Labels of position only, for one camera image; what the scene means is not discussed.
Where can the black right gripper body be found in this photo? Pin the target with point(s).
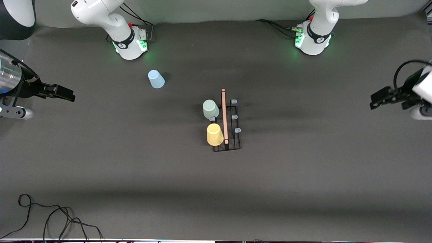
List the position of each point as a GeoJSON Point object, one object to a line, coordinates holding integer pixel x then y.
{"type": "Point", "coordinates": [31, 88]}

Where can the pale blue plastic cup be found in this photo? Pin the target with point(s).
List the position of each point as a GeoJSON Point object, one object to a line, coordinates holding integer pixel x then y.
{"type": "Point", "coordinates": [156, 80]}

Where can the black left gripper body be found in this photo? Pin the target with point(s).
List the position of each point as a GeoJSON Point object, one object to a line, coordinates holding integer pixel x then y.
{"type": "Point", "coordinates": [402, 91]}

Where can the yellow plastic cup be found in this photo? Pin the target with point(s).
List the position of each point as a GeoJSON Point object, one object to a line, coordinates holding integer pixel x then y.
{"type": "Point", "coordinates": [215, 135]}

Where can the dark grey table mat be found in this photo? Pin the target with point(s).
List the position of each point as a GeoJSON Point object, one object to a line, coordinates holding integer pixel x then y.
{"type": "Point", "coordinates": [270, 202]}

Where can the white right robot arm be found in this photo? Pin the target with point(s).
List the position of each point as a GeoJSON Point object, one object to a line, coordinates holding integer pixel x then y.
{"type": "Point", "coordinates": [125, 37]}

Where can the pale green plastic cup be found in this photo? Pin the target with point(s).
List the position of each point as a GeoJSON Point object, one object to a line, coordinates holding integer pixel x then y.
{"type": "Point", "coordinates": [211, 108]}

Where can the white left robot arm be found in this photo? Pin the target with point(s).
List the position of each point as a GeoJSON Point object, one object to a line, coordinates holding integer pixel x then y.
{"type": "Point", "coordinates": [317, 33]}

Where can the black frame rail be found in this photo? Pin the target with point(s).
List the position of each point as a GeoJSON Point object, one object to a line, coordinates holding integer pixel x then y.
{"type": "Point", "coordinates": [428, 12]}

